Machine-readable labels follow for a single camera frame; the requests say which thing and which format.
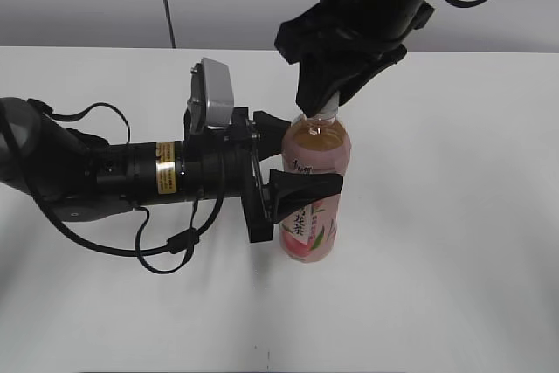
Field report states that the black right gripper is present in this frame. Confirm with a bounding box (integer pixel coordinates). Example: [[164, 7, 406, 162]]
[[274, 0, 407, 117]]

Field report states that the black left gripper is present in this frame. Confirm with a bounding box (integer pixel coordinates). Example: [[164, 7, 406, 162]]
[[177, 107, 343, 243]]

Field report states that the pink peach tea bottle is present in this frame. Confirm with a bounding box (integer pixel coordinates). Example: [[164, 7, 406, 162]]
[[279, 111, 351, 263]]

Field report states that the white bottle cap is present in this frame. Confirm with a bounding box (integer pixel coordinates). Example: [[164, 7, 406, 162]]
[[320, 93, 340, 120]]

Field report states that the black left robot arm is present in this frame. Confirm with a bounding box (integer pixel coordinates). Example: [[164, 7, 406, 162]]
[[1, 98, 343, 243]]

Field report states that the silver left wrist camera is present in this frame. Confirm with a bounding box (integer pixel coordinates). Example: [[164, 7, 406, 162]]
[[187, 58, 234, 135]]

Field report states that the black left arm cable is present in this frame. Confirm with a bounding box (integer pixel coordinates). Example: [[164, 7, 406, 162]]
[[25, 100, 224, 276]]

